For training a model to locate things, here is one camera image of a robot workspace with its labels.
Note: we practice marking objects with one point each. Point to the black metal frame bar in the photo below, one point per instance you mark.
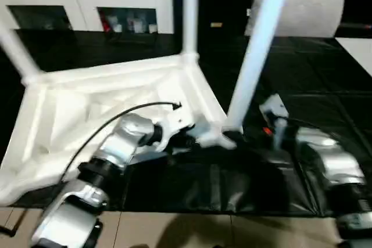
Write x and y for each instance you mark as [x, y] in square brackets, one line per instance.
[7, 230]

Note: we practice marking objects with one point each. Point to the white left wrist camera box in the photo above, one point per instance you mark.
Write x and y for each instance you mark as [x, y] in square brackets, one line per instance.
[174, 120]

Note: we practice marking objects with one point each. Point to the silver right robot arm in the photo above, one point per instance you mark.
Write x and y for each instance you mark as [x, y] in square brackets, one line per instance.
[334, 158]

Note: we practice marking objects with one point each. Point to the white flat board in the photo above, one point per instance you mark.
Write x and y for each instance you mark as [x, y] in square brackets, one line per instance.
[357, 53]

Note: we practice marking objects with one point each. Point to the white plastic table leg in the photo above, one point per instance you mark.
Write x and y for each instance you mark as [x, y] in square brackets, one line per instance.
[14, 47]
[255, 50]
[189, 12]

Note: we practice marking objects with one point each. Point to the black cabinet with yellow label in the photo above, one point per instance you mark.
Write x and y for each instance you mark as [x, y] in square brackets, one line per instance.
[221, 4]

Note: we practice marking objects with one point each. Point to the white plastic table top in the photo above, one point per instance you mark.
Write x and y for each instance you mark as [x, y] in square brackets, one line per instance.
[72, 100]

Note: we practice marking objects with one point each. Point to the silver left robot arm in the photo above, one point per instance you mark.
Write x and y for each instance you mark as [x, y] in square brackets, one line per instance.
[122, 143]

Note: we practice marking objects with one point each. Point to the light grey cushion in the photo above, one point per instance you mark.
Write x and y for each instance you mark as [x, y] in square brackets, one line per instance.
[314, 15]

